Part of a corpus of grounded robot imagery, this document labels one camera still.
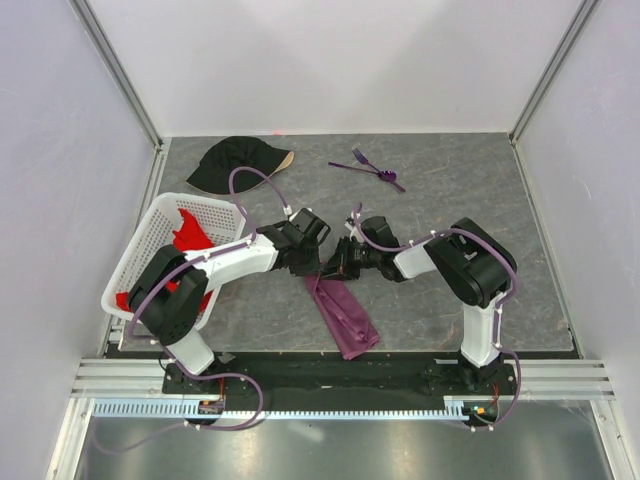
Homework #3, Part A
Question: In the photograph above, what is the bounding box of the black bucket hat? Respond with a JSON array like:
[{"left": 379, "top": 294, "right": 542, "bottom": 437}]
[{"left": 187, "top": 136, "right": 295, "bottom": 195}]

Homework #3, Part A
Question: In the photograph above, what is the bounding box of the right aluminium frame post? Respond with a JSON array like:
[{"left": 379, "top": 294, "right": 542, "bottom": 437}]
[{"left": 508, "top": 0, "right": 600, "bottom": 146}]

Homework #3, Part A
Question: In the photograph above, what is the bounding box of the blue cable duct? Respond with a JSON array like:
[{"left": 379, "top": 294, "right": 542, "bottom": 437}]
[{"left": 93, "top": 398, "right": 474, "bottom": 421}]

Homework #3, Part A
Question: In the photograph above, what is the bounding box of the white plastic basket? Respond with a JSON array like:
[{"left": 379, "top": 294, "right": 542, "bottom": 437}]
[{"left": 101, "top": 193, "right": 245, "bottom": 321}]

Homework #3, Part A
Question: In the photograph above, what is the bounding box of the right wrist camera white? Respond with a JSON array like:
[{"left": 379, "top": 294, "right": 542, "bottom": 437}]
[{"left": 345, "top": 213, "right": 363, "bottom": 243}]

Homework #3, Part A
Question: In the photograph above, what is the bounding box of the purple cloth napkin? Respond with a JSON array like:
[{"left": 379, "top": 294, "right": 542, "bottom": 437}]
[{"left": 304, "top": 276, "right": 380, "bottom": 361}]

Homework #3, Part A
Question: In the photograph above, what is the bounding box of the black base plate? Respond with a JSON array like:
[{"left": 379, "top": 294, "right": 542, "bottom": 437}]
[{"left": 162, "top": 352, "right": 517, "bottom": 409}]

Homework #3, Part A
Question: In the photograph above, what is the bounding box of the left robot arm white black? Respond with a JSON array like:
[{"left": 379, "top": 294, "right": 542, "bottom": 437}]
[{"left": 126, "top": 208, "right": 331, "bottom": 393}]

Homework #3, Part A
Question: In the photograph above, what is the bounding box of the aluminium frame post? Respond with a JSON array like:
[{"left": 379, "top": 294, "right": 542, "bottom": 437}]
[
  {"left": 69, "top": 0, "right": 164, "bottom": 150},
  {"left": 508, "top": 0, "right": 600, "bottom": 146}
]

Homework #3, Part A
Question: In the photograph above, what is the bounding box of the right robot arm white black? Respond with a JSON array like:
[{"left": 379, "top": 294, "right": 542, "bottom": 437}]
[{"left": 321, "top": 214, "right": 518, "bottom": 394}]

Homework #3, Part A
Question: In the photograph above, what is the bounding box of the red cloth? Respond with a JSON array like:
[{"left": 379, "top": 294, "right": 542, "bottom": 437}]
[{"left": 115, "top": 208, "right": 215, "bottom": 313}]

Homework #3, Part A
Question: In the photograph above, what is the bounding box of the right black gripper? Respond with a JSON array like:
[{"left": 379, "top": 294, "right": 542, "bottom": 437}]
[{"left": 318, "top": 236, "right": 381, "bottom": 281}]

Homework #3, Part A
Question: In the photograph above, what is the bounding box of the purple spoon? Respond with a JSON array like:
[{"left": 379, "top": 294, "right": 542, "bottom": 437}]
[{"left": 327, "top": 162, "right": 406, "bottom": 193}]

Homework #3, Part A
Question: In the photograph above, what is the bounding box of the purple fork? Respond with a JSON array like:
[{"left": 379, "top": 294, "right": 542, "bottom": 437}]
[{"left": 352, "top": 148, "right": 382, "bottom": 177}]

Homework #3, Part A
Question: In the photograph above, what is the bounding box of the left aluminium frame post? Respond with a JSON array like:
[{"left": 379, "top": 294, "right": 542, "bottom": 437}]
[{"left": 69, "top": 0, "right": 164, "bottom": 150}]

